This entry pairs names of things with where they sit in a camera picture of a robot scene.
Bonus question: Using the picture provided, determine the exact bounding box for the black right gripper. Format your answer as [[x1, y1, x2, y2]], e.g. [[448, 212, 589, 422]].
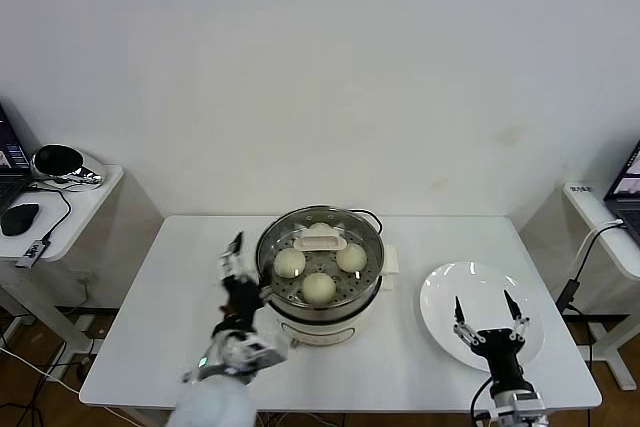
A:
[[452, 289, 532, 389]]

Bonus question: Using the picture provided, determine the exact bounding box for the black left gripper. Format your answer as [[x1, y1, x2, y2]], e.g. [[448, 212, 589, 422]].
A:
[[218, 231, 274, 334]]

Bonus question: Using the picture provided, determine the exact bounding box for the white steamed baozi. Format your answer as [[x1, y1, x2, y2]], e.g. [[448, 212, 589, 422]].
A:
[[301, 271, 337, 306], [273, 248, 307, 280], [305, 220, 335, 241], [335, 242, 369, 273]]

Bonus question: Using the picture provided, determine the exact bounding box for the black computer mouse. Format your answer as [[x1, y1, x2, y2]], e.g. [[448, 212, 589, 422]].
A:
[[0, 202, 41, 237]]

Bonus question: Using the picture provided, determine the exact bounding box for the white floor cable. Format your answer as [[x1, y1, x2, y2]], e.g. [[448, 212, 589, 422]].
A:
[[0, 344, 84, 396]]

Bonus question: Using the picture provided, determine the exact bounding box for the white side table with label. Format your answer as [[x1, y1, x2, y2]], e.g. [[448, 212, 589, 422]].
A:
[[562, 181, 640, 391]]

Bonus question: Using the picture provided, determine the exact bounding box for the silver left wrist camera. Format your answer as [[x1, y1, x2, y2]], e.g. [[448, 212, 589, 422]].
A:
[[234, 339, 290, 373]]

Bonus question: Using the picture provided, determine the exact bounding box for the thin black desk cable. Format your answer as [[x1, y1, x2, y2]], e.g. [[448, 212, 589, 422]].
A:
[[24, 183, 73, 243]]

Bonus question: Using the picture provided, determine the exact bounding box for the white side table with mouse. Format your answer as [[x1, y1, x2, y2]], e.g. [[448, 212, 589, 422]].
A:
[[0, 164, 125, 348]]

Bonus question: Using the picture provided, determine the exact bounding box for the glass lid with cream handle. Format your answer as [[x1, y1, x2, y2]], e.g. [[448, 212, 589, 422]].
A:
[[255, 204, 388, 309]]

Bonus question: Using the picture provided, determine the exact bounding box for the black laptop beside mouse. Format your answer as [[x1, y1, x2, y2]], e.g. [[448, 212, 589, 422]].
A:
[[0, 101, 34, 213]]

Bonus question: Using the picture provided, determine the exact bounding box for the black hanging power adapter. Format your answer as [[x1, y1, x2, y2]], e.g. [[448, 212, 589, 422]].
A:
[[557, 279, 581, 313]]

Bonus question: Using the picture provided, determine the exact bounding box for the small grey usb hub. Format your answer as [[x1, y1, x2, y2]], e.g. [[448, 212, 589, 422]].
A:
[[14, 238, 53, 269]]

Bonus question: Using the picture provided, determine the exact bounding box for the black laptop with white plug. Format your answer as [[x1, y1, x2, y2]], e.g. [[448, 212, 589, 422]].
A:
[[603, 139, 640, 243]]

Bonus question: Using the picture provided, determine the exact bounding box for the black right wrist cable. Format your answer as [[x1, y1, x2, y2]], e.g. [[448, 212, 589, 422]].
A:
[[469, 379, 496, 427]]

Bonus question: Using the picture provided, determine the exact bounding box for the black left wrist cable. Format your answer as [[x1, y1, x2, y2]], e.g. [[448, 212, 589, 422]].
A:
[[212, 314, 241, 336]]

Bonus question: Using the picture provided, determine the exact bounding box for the white round plate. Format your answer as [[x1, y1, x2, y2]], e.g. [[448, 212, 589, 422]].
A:
[[418, 260, 546, 374]]

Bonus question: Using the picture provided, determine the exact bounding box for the white laptop charging cable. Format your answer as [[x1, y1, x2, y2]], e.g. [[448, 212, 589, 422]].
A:
[[574, 219, 626, 281]]

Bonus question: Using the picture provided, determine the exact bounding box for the chrome and black round device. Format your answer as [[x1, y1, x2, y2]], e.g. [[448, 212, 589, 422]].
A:
[[30, 143, 105, 192]]

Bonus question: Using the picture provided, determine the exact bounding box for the perforated steel steamer basket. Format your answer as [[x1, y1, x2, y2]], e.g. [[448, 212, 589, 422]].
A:
[[255, 204, 388, 316]]

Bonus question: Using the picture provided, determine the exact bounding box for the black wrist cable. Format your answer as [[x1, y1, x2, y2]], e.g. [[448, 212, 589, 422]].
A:
[[212, 314, 241, 336], [469, 379, 496, 427]]

